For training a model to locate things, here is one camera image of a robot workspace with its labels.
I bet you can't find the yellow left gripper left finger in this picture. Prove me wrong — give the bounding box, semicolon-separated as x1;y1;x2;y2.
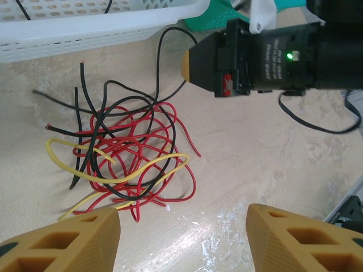
0;207;122;272

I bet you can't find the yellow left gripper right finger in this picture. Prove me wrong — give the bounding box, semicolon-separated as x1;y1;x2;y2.
245;203;363;272

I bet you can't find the short yellow cable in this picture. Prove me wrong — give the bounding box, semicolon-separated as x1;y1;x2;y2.
57;191;134;222

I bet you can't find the red cable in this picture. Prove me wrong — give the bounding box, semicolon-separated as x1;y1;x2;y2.
112;158;199;206
72;106;182;193
89;101;202;158
72;135;168;223

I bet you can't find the teal plastic basket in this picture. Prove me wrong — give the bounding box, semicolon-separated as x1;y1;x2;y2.
184;0;309;32

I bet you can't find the white plastic basket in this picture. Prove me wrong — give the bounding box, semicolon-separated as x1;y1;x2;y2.
0;0;211;63

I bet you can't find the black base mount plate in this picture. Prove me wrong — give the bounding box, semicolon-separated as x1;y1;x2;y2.
333;195;363;236

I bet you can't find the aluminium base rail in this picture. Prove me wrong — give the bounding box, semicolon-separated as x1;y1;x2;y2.
323;172;363;224

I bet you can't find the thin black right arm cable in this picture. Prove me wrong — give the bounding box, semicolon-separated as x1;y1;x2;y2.
277;89;363;134

